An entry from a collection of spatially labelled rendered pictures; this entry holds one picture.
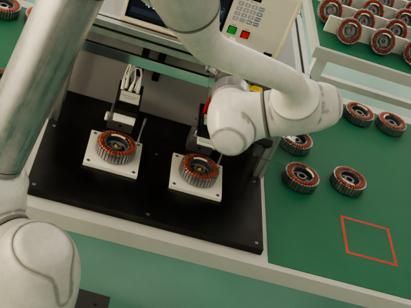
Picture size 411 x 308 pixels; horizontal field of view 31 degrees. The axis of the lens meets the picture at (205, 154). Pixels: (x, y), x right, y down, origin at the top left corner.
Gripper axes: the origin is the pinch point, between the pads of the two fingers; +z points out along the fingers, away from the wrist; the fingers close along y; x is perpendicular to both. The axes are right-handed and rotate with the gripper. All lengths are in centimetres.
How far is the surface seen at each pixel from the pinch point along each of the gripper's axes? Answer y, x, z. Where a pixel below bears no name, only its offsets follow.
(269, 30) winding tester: 9.6, 3.2, 10.0
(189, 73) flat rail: -6.8, -14.4, 6.5
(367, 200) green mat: 60, -43, 12
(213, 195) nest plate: 8.7, -40.0, -9.8
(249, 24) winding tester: 4.2, 3.0, 9.9
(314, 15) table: 54, -43, 137
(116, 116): -22.6, -30.1, 0.1
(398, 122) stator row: 79, -41, 60
